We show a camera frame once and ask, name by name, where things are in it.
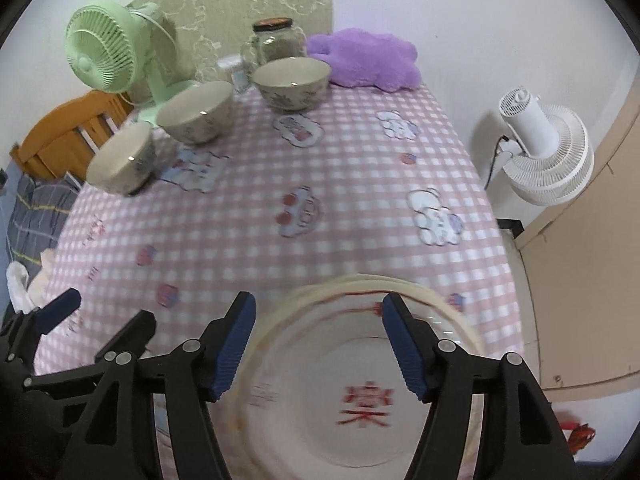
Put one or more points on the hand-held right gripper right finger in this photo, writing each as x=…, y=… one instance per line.
x=405, y=345

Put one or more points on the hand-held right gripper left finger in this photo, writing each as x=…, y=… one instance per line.
x=232, y=350

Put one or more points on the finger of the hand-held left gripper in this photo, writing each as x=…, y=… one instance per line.
x=60, y=307
x=132, y=330

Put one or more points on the white plate with red print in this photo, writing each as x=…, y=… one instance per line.
x=325, y=375

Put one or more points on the green floral ceramic bowl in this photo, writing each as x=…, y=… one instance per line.
x=117, y=165
x=195, y=120
x=292, y=92

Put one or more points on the white crumpled cloth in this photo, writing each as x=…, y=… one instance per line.
x=17, y=280

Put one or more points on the blue plaid pillow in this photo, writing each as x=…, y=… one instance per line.
x=35, y=210

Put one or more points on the pink checked bear tablecloth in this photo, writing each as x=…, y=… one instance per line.
x=350, y=185

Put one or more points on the beige wardrobe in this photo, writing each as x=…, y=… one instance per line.
x=590, y=285

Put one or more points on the white standing fan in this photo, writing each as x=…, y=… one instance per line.
x=550, y=160

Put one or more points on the green desk fan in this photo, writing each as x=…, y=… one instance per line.
x=100, y=47

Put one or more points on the clear cotton swab container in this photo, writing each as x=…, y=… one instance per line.
x=231, y=64

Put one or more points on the purple plush pillow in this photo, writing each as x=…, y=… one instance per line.
x=360, y=57

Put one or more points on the glass jar with dark lid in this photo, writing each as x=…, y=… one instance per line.
x=277, y=42

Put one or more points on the green bear print mat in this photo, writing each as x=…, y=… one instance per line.
x=225, y=0

